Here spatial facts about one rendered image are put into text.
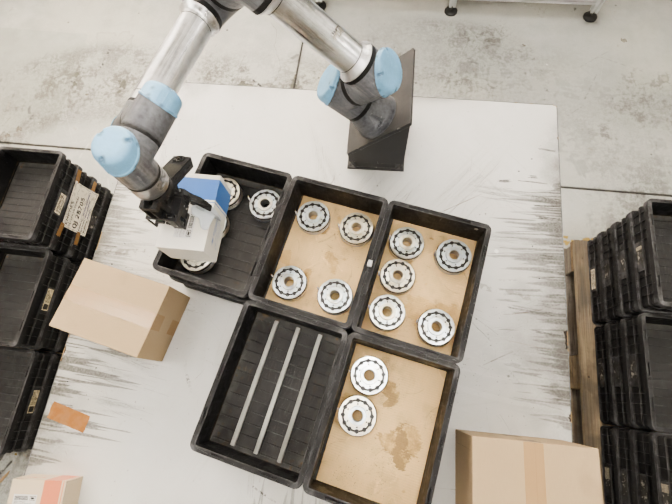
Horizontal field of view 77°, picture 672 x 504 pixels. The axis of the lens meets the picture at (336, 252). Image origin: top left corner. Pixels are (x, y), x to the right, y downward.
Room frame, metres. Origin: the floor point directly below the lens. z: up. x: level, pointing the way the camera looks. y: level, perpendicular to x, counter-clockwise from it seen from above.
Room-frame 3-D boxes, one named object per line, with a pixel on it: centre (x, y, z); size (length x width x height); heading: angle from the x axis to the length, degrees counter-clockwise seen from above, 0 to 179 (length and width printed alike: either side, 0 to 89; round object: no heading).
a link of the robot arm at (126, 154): (0.47, 0.34, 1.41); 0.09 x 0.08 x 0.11; 150
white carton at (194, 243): (0.49, 0.33, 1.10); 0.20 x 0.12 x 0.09; 163
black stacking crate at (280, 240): (0.41, 0.04, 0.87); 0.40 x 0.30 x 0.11; 152
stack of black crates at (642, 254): (0.24, -1.24, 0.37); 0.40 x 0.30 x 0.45; 162
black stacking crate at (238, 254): (0.55, 0.31, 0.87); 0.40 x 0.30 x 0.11; 152
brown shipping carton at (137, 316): (0.38, 0.69, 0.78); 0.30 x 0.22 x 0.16; 61
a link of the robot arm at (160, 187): (0.47, 0.34, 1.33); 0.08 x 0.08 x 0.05
